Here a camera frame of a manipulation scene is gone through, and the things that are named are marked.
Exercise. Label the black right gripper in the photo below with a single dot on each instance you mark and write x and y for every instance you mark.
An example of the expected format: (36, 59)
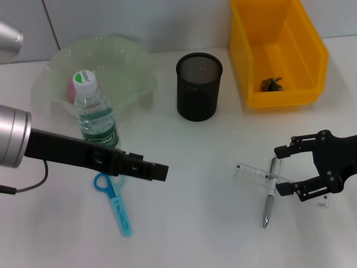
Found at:
(334, 162)

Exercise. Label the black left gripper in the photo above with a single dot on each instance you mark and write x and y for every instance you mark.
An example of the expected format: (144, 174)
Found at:
(69, 152)

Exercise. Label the transparent plastic ruler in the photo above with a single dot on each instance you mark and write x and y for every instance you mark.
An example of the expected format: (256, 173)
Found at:
(251, 173)

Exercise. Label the blue scissors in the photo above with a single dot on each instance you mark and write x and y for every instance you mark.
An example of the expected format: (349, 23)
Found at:
(121, 212)

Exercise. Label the clear bottle with green label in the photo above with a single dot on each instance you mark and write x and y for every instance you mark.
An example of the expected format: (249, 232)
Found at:
(96, 114)

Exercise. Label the green plastic wrapper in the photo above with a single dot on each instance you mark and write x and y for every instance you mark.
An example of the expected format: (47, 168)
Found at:
(272, 85)

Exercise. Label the pink peach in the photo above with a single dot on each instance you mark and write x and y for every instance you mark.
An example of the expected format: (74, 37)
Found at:
(71, 90)

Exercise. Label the grey ballpoint pen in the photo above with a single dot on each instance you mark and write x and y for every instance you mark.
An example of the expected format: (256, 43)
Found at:
(269, 206)

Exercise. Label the black mesh pen holder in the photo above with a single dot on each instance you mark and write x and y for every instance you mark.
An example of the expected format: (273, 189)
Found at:
(198, 92)

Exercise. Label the green glass fruit plate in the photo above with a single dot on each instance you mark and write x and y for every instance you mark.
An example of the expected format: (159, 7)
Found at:
(122, 69)

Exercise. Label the yellow plastic bin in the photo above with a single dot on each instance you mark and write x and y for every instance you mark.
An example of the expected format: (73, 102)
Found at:
(279, 42)

